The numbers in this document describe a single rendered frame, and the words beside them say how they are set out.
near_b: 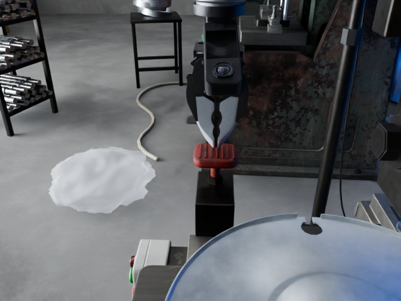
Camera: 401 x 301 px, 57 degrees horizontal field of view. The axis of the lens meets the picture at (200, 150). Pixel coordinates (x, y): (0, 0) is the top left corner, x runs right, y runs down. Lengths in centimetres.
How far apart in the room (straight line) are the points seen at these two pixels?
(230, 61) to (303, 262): 25
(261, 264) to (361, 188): 166
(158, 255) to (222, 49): 32
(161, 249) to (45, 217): 123
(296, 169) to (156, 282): 169
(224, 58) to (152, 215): 127
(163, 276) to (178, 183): 153
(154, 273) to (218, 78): 23
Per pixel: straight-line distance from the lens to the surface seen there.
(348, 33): 111
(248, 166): 197
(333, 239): 41
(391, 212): 52
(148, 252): 60
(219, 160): 56
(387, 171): 28
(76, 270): 151
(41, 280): 151
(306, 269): 37
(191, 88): 54
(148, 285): 35
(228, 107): 55
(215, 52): 49
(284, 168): 199
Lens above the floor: 104
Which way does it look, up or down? 29 degrees down
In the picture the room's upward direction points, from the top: straight up
